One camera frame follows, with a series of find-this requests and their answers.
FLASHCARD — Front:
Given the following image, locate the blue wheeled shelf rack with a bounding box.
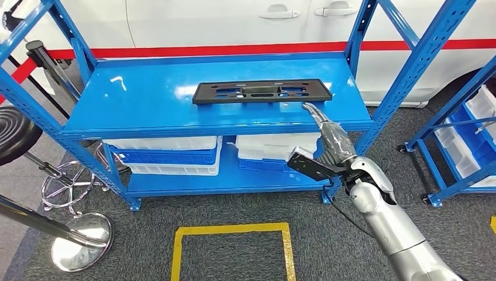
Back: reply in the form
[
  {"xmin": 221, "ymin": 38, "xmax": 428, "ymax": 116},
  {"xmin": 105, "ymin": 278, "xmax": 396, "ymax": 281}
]
[{"xmin": 399, "ymin": 54, "xmax": 496, "ymax": 208}]

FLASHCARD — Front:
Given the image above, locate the black camera cable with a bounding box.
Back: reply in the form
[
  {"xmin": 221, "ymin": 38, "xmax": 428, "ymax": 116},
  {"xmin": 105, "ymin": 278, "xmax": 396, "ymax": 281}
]
[{"xmin": 328, "ymin": 182, "xmax": 376, "ymax": 238}]

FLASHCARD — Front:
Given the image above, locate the black-topped stanchion post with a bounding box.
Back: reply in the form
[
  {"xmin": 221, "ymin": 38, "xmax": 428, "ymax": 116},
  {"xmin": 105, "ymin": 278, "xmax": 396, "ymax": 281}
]
[{"xmin": 26, "ymin": 40, "xmax": 82, "ymax": 100}]

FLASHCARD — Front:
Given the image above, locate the red barrier belt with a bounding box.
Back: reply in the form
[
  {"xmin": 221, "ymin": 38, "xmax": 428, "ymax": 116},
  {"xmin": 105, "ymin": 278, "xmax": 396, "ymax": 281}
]
[{"xmin": 0, "ymin": 58, "xmax": 39, "ymax": 105}]

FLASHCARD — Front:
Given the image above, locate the black camera bracket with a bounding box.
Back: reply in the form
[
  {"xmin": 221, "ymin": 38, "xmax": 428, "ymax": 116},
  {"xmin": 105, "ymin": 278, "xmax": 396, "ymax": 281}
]
[{"xmin": 287, "ymin": 152, "xmax": 338, "ymax": 182}]

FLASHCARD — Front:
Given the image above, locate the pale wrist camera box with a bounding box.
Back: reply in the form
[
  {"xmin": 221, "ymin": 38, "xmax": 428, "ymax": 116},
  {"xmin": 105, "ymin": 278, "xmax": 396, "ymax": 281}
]
[{"xmin": 295, "ymin": 146, "xmax": 315, "ymax": 160}]

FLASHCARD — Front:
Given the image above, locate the chrome stanchion post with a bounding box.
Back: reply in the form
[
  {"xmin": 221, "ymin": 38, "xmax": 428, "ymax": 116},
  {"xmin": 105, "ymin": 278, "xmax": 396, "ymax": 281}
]
[{"xmin": 0, "ymin": 194, "xmax": 114, "ymax": 272}]

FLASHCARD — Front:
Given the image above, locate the blue metal shelf rack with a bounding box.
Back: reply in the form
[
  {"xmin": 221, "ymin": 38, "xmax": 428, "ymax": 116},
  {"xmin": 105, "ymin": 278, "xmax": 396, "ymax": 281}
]
[{"xmin": 0, "ymin": 0, "xmax": 477, "ymax": 212}]

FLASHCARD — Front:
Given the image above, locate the black plastic frame part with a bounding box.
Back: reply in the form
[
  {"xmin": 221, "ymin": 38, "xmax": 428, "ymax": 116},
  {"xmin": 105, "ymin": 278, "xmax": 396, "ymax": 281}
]
[{"xmin": 192, "ymin": 78, "xmax": 333, "ymax": 105}]

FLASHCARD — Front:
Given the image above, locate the black stool chrome base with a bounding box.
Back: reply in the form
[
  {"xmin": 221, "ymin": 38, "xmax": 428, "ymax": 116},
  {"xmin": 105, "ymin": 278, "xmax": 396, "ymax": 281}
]
[{"xmin": 0, "ymin": 107, "xmax": 130, "ymax": 218}]

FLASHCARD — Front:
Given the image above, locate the white car red stripe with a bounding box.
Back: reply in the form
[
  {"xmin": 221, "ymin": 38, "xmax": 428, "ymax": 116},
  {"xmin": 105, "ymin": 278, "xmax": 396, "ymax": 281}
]
[{"xmin": 0, "ymin": 0, "xmax": 496, "ymax": 108}]

